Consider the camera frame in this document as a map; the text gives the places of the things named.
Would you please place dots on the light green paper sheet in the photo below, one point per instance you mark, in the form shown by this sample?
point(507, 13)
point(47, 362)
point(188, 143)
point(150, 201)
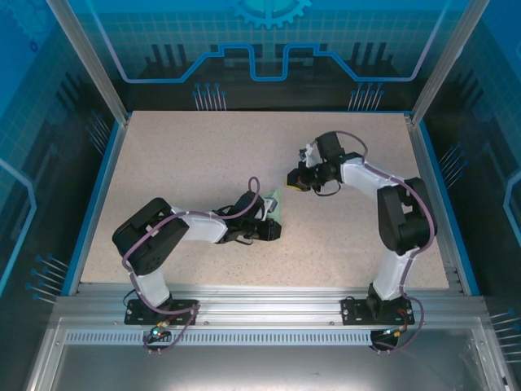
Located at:
point(278, 191)

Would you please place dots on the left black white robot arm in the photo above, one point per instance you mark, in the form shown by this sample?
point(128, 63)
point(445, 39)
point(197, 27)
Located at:
point(150, 240)

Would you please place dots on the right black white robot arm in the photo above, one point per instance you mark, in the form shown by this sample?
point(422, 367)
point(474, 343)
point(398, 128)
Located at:
point(403, 220)

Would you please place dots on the brushed metal sheet panel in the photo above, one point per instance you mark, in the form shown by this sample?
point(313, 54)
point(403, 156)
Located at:
point(264, 370)

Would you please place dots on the blue table border strip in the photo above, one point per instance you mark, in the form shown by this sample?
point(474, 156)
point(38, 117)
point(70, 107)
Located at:
point(434, 163)
point(99, 203)

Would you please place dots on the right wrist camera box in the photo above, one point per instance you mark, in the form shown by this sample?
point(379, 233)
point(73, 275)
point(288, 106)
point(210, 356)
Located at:
point(309, 152)

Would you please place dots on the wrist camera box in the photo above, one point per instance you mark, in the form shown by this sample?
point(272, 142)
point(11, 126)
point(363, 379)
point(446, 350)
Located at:
point(272, 205)
point(309, 152)

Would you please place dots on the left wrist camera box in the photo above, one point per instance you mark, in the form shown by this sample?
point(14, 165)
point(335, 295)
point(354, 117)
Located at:
point(272, 205)

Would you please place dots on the long aluminium mounting rail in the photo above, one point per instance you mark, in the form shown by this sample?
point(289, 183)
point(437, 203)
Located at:
point(264, 305)

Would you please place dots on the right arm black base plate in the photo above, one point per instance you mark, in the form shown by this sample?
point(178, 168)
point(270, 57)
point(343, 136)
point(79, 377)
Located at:
point(352, 313)

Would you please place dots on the aluminium side rail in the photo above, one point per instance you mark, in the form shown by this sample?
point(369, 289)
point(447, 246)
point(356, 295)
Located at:
point(422, 163)

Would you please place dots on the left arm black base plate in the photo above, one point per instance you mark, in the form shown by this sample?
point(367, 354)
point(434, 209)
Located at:
point(136, 315)

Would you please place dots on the aluminium frame post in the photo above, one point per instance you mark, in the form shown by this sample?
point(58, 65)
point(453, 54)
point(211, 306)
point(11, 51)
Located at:
point(87, 61)
point(447, 61)

